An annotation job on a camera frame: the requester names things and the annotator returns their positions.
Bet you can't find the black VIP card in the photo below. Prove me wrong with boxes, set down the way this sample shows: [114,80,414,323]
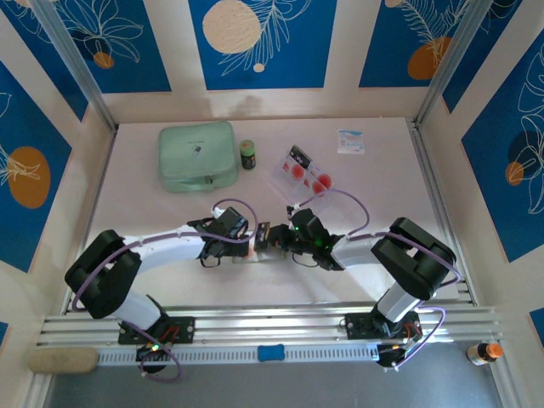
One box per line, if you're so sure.
[254,220,273,252]
[287,144,315,167]

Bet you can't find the clear plastic bag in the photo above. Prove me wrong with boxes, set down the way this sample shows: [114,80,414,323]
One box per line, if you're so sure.
[232,246,286,265]

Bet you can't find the clear packs with red balls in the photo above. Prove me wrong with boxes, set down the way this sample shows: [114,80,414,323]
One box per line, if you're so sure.
[270,144,342,214]

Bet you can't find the dark bottle green lid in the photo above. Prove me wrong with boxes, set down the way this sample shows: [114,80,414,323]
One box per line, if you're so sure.
[239,139,258,171]

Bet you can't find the mint green zip pouch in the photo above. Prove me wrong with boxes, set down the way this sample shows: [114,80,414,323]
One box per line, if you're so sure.
[157,120,237,195]

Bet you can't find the blue bone-shaped clip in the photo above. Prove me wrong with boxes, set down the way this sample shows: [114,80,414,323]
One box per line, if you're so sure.
[257,344,285,362]

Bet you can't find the white blue tissue packet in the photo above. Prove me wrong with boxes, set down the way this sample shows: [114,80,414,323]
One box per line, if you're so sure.
[337,129,366,155]

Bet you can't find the black left controller board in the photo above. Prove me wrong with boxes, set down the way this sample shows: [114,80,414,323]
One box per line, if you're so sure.
[135,343,169,362]

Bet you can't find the black controller board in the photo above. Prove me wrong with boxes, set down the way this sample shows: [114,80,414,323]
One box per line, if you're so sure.
[377,343,409,369]
[135,343,169,362]

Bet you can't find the black right controller board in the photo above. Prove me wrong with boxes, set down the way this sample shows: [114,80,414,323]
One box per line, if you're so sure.
[377,343,409,369]

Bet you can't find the beige foam pad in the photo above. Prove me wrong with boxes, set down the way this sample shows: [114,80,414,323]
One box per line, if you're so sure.
[28,347,99,375]

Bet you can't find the small bottle orange cap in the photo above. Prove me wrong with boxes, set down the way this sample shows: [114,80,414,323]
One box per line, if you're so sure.
[466,343,504,366]

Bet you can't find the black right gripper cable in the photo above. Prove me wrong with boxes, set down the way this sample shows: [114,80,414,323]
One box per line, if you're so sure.
[292,252,320,269]

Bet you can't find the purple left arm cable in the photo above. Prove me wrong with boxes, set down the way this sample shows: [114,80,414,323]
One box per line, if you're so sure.
[71,197,259,314]

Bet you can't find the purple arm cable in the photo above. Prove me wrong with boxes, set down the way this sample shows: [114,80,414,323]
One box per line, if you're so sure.
[292,189,464,294]
[71,197,259,314]

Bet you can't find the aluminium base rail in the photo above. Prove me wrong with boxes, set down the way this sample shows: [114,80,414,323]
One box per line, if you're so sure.
[37,303,505,348]

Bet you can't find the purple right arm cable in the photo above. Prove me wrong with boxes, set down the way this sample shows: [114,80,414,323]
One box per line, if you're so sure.
[292,189,464,294]

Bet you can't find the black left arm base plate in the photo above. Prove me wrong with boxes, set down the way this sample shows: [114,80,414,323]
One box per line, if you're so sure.
[117,316,196,345]

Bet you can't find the slotted grey cable duct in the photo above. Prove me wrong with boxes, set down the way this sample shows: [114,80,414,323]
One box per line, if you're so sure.
[97,343,379,365]

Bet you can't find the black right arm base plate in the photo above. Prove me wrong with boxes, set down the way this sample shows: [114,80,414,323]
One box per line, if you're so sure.
[344,311,422,341]

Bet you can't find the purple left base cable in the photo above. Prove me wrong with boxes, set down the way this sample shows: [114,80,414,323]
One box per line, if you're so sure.
[139,333,184,382]

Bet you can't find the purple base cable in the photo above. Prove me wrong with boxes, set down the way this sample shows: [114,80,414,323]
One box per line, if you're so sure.
[139,333,184,382]
[393,305,450,371]

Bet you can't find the aluminium table edge rail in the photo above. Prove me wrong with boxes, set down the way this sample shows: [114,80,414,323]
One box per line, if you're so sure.
[408,121,476,305]
[61,127,118,315]

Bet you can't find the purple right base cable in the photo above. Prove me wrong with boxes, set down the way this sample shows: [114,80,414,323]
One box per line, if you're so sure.
[393,305,450,371]

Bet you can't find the aluminium frame post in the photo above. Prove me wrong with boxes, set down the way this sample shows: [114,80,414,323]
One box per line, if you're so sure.
[30,0,119,133]
[412,0,496,128]

